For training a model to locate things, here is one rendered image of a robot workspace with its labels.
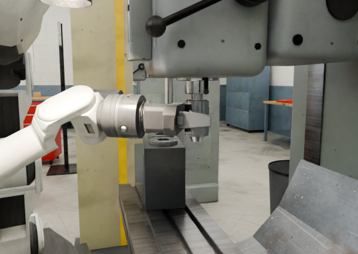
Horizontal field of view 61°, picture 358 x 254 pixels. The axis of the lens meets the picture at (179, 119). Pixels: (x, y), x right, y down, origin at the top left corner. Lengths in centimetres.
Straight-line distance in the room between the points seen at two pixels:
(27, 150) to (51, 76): 902
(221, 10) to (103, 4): 187
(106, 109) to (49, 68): 906
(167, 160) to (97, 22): 158
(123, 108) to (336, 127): 51
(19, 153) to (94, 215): 189
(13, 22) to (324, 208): 84
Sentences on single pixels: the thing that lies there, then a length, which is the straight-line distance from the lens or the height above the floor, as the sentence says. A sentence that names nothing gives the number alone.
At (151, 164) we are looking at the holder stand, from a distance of 89.
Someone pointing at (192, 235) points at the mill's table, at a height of 93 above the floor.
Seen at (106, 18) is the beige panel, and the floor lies 174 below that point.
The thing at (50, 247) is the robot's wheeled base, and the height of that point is 57.
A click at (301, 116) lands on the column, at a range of 93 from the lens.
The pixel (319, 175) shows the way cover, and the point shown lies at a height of 106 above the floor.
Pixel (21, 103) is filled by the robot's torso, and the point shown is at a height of 123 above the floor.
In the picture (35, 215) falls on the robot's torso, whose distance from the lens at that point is 149.
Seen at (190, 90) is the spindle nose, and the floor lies 129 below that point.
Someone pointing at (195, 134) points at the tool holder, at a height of 120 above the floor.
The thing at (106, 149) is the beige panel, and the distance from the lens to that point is 234.
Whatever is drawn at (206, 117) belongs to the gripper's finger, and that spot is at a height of 124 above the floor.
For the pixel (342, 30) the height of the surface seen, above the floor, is 139.
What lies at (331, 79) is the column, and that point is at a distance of 84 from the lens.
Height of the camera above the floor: 130
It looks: 7 degrees down
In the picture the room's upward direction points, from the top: straight up
